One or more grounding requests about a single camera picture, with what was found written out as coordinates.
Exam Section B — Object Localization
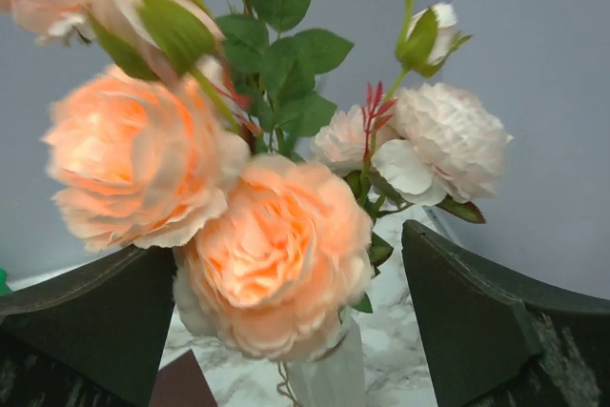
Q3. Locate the white ceramic vase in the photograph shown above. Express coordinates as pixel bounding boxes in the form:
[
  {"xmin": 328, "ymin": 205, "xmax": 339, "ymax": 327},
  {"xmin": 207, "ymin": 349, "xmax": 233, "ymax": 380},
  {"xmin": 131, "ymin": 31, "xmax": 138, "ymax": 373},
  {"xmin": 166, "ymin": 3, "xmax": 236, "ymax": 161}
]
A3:
[{"xmin": 276, "ymin": 309, "xmax": 366, "ymax": 407}]

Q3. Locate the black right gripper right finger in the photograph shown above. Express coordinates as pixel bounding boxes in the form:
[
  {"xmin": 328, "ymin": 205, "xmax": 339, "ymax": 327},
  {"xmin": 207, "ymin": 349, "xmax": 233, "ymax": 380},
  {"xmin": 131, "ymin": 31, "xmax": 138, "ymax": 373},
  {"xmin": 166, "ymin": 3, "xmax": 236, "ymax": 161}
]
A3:
[{"xmin": 401, "ymin": 220, "xmax": 609, "ymax": 407}]

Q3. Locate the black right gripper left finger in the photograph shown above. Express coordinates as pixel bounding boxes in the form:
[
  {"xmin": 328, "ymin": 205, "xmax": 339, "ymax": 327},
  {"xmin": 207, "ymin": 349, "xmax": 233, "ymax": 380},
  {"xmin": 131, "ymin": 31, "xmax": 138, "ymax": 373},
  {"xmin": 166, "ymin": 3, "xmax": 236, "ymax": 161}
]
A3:
[{"xmin": 1, "ymin": 247, "xmax": 175, "ymax": 406}]

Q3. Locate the dark red wrapping paper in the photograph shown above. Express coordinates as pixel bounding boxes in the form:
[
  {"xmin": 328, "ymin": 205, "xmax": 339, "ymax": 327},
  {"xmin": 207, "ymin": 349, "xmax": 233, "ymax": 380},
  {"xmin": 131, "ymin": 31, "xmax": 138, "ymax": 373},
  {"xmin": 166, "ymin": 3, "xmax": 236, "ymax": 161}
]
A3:
[{"xmin": 149, "ymin": 350, "xmax": 218, "ymax": 407}]

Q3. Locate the green object bottom corner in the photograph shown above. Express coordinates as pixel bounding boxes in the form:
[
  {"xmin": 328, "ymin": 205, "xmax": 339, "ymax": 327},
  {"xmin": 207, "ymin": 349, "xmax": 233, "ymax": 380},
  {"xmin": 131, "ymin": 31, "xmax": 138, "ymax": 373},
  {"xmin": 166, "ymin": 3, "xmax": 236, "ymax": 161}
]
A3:
[{"xmin": 0, "ymin": 269, "xmax": 11, "ymax": 296}]

